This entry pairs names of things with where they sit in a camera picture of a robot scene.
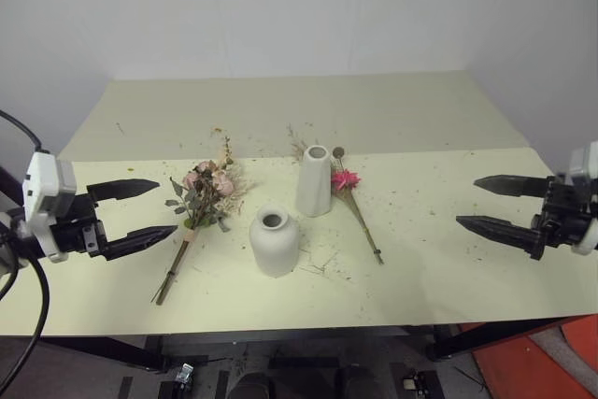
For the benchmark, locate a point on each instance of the orange floor object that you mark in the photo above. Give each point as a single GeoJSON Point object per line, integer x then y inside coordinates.
{"type": "Point", "coordinates": [523, 371]}

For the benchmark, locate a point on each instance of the black table frame leg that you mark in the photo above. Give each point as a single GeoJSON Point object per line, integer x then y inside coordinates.
{"type": "Point", "coordinates": [107, 350]}

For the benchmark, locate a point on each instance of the magenta flower dried stem bunch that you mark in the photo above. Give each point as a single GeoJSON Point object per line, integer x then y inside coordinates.
{"type": "Point", "coordinates": [345, 181]}

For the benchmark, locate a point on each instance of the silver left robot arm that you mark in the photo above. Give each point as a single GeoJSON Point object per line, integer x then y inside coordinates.
{"type": "Point", "coordinates": [7, 231]}

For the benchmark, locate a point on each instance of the round white ceramic vase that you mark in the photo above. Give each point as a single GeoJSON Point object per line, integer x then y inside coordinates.
{"type": "Point", "coordinates": [274, 242]}

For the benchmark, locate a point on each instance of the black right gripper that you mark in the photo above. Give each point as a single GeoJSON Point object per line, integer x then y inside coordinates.
{"type": "Point", "coordinates": [558, 223]}

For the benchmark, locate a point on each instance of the dried pink rose bouquet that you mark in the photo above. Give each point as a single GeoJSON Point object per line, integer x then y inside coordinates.
{"type": "Point", "coordinates": [205, 189]}

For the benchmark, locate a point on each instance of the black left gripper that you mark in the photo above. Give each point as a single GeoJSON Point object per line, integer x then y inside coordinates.
{"type": "Point", "coordinates": [77, 235]}

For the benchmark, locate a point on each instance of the cream paper table cover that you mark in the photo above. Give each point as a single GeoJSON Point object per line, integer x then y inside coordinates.
{"type": "Point", "coordinates": [374, 109]}
{"type": "Point", "coordinates": [420, 277]}

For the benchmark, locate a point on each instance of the tall white ceramic vase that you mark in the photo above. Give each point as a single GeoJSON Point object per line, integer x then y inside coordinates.
{"type": "Point", "coordinates": [314, 189]}

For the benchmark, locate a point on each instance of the metal caster wheel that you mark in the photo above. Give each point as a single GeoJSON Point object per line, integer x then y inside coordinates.
{"type": "Point", "coordinates": [415, 381]}
{"type": "Point", "coordinates": [183, 373]}

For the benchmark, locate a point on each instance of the dried grass sprig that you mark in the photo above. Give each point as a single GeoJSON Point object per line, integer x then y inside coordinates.
{"type": "Point", "coordinates": [297, 144]}

